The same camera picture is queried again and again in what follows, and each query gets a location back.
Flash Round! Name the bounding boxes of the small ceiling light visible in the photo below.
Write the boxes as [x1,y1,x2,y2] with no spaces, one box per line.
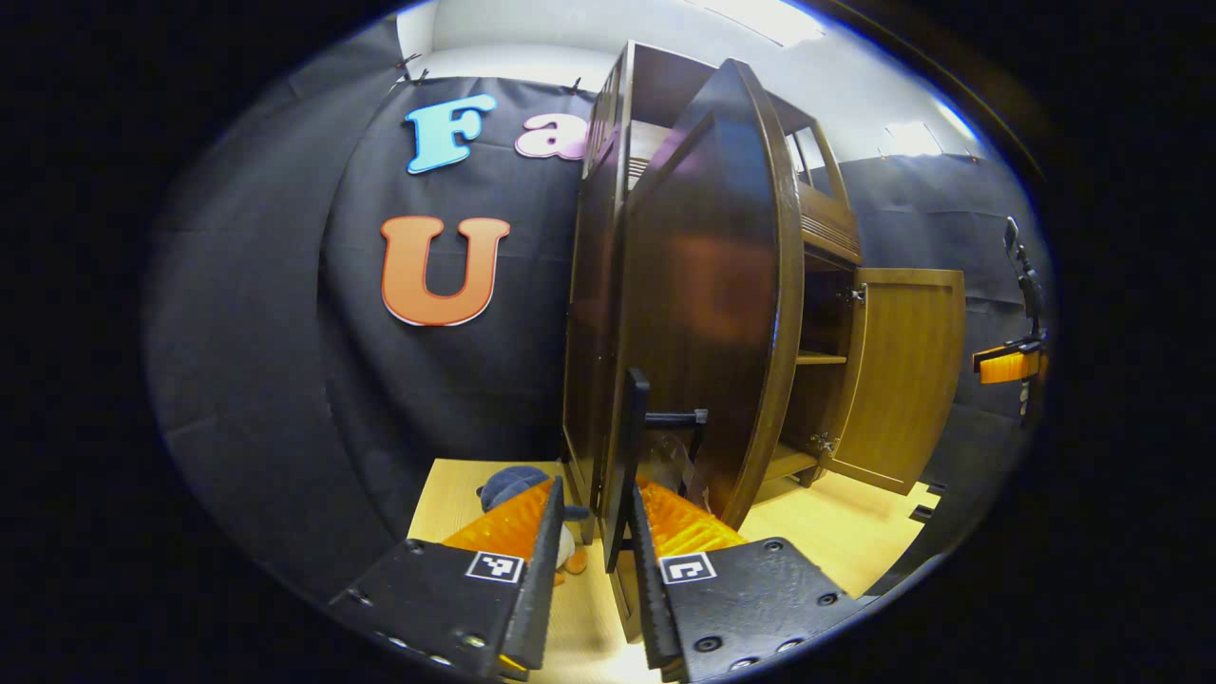
[879,122,943,158]

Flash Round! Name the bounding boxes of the penguin plush toy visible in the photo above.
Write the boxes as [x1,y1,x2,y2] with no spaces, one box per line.
[475,465,590,585]

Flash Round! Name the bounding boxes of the large ceiling light panel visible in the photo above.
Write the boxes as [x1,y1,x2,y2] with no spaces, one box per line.
[684,0,827,47]

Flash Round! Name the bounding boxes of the wooden cabinet drawer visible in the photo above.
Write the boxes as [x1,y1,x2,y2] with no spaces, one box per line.
[798,180,864,265]

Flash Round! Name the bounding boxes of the wooden double-door shoe cabinet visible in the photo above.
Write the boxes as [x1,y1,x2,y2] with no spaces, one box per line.
[562,40,865,542]

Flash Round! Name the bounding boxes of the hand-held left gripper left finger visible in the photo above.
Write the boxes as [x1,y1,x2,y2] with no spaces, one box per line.
[328,477,566,680]

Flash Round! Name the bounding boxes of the black door handle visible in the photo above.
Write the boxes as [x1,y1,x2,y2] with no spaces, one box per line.
[603,369,709,571]

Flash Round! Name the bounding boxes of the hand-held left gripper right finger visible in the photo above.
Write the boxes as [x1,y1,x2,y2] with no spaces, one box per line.
[627,477,865,683]

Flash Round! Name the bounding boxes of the wooden shoe cabinet door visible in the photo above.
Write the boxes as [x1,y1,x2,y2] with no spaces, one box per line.
[608,59,807,571]
[819,268,967,495]

